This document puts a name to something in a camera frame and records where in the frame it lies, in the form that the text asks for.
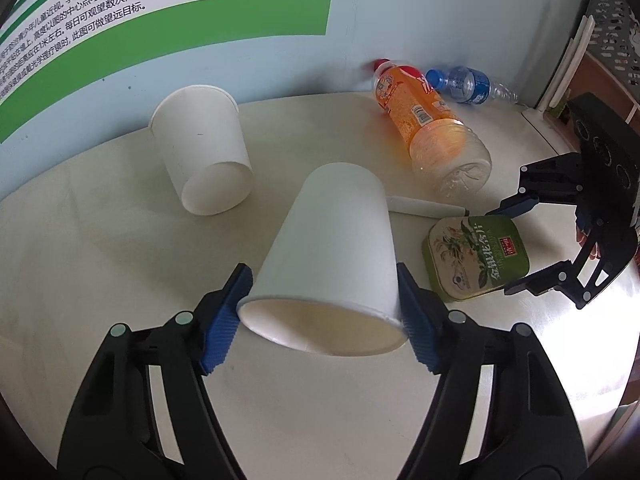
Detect white paper cup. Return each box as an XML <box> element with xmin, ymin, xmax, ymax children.
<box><xmin>238</xmin><ymin>162</ymin><xmax>407</xmax><ymax>356</ymax></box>
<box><xmin>149</xmin><ymin>84</ymin><xmax>254</xmax><ymax>216</ymax></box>

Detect person right hand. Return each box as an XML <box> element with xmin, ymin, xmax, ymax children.
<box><xmin>576</xmin><ymin>214</ymin><xmax>601</xmax><ymax>260</ymax></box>

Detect perforated grey storage basket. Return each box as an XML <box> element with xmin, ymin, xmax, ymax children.
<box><xmin>587</xmin><ymin>0</ymin><xmax>640</xmax><ymax>100</ymax></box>

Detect orange drink plastic bottle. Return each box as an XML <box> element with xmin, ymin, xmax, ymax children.
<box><xmin>373</xmin><ymin>58</ymin><xmax>492</xmax><ymax>200</ymax></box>

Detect green tin box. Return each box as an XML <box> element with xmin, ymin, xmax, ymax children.
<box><xmin>422</xmin><ymin>214</ymin><xmax>529</xmax><ymax>302</ymax></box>

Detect blue label water bottle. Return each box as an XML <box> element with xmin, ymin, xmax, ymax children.
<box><xmin>425</xmin><ymin>66</ymin><xmax>518</xmax><ymax>105</ymax></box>

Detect green white wall poster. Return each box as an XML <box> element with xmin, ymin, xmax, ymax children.
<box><xmin>1</xmin><ymin>0</ymin><xmax>331</xmax><ymax>139</ymax></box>

